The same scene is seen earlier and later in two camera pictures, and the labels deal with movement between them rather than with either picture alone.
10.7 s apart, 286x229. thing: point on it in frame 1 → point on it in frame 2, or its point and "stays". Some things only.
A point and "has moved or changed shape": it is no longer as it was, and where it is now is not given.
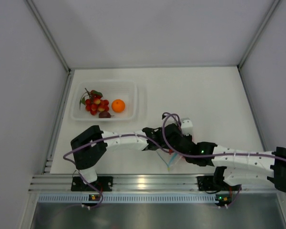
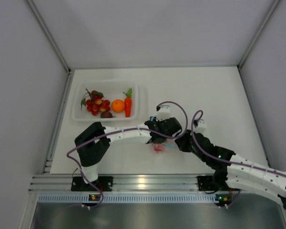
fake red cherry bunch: x=93 y=103 stays
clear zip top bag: x=169 y=160 has moved or changed shape
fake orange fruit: x=118 y=105 stays
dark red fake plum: x=105 y=115 stays
